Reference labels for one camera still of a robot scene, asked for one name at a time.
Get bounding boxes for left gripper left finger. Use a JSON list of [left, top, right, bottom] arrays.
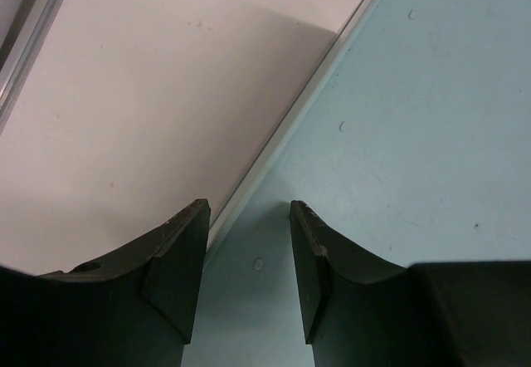
[[1, 199, 211, 366]]

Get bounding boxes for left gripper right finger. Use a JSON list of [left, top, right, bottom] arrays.
[[290, 201, 530, 366]]

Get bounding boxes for teal makeup organizer box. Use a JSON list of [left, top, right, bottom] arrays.
[[183, 0, 530, 366]]

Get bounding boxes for aluminium table edge rail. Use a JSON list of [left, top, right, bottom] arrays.
[[1, 0, 63, 127]]

